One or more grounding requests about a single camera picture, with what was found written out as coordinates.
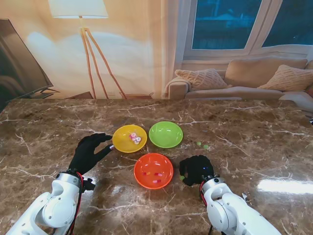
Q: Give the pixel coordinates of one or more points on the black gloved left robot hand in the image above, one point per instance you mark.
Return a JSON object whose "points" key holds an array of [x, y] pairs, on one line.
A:
{"points": [[85, 154]]}

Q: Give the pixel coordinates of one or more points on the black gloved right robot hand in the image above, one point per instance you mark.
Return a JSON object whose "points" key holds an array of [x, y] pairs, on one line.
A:
{"points": [[198, 169]]}

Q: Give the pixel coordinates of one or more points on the pink white candies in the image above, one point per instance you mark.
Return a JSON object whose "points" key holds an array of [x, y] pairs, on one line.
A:
{"points": [[135, 138]]}

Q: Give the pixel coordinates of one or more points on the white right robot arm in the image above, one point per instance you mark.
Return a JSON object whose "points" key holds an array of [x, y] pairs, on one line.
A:
{"points": [[227, 208]]}

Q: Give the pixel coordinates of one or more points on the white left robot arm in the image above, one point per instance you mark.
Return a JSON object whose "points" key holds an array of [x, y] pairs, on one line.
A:
{"points": [[58, 203]]}

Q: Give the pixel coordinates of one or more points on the yellow plastic bowl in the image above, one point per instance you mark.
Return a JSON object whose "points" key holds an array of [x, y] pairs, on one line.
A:
{"points": [[124, 144]]}

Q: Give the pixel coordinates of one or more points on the green plastic bowl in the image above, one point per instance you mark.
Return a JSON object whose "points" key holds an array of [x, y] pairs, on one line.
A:
{"points": [[165, 134]]}

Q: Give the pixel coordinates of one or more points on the orange plastic bowl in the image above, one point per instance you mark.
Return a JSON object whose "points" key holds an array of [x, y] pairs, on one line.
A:
{"points": [[149, 164]]}

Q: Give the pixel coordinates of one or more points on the beige knit cushion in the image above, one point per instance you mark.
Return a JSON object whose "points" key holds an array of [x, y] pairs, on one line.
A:
{"points": [[286, 78], [200, 78]]}

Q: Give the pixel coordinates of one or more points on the beige sofa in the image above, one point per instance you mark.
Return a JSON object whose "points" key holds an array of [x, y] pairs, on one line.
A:
{"points": [[256, 71]]}

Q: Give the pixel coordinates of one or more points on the black flat television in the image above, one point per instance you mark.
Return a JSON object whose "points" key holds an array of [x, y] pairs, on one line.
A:
{"points": [[17, 61]]}

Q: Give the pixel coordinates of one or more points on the tripod floor lamp white shade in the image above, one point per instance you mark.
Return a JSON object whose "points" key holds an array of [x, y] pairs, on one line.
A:
{"points": [[78, 8]]}

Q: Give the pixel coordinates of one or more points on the white framed window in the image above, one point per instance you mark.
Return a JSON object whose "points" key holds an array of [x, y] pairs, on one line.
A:
{"points": [[220, 24]]}

